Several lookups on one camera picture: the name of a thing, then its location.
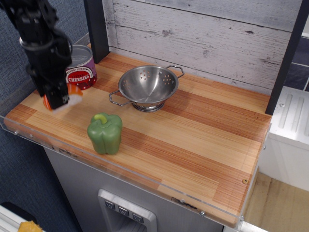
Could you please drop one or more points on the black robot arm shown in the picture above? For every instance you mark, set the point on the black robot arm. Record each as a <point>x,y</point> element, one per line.
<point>33,19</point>

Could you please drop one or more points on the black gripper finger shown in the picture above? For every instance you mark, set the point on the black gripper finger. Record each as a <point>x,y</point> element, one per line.
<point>56,96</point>

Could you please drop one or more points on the left black vertical post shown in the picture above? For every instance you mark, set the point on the left black vertical post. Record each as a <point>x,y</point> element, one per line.
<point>97,29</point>

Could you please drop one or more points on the yellow cloth object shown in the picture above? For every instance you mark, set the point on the yellow cloth object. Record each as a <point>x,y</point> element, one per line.
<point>29,226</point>

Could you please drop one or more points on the black vertical post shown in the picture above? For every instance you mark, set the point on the black vertical post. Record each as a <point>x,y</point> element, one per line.
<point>97,29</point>
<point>288,56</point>

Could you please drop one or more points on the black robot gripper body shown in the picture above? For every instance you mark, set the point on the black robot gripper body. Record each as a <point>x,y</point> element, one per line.
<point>48,62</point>

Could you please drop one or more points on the right black vertical post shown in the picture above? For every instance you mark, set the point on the right black vertical post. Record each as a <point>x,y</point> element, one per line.
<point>288,56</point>

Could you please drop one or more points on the clear acrylic table guard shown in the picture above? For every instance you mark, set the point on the clear acrylic table guard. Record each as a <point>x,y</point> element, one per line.
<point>197,150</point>

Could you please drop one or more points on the water dispenser panel with buttons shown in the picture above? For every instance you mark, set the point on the water dispenser panel with buttons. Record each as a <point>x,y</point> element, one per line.
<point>121,215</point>

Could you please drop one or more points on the white toy sink unit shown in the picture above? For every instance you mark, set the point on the white toy sink unit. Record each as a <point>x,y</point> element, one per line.
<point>285,155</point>

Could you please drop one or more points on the salmon nigiri sushi toy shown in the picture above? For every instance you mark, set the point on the salmon nigiri sushi toy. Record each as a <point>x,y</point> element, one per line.
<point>75,97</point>

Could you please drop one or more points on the grey toy fridge cabinet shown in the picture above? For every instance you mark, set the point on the grey toy fridge cabinet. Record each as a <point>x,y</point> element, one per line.
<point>81,184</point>

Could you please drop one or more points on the cherries can toy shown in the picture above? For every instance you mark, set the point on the cherries can toy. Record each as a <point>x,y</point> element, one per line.
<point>82,71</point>

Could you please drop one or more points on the steel colander with handles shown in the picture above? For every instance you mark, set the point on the steel colander with handles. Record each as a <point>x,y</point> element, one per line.
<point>147,87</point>

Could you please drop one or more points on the green bell pepper toy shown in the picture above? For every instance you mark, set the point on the green bell pepper toy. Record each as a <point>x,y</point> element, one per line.
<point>104,132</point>

